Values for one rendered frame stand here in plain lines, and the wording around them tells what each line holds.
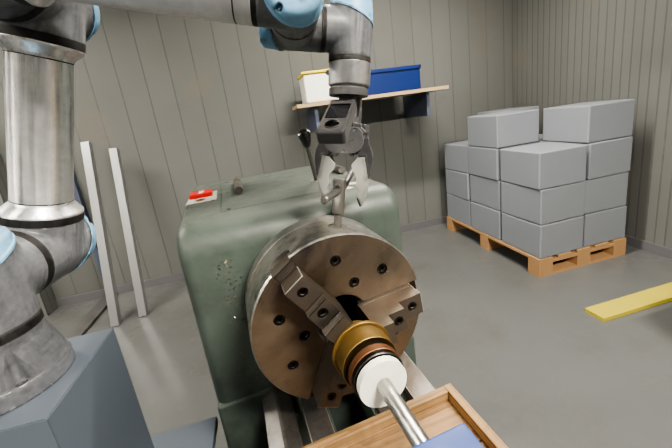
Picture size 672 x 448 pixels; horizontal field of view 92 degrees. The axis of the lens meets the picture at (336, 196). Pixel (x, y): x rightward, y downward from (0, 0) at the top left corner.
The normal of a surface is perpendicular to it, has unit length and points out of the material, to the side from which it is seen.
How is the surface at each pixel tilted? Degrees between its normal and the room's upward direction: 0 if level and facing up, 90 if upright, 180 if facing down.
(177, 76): 90
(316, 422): 0
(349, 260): 90
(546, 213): 90
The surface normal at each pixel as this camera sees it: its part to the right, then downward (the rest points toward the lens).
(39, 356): 0.90, -0.39
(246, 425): 0.32, 0.18
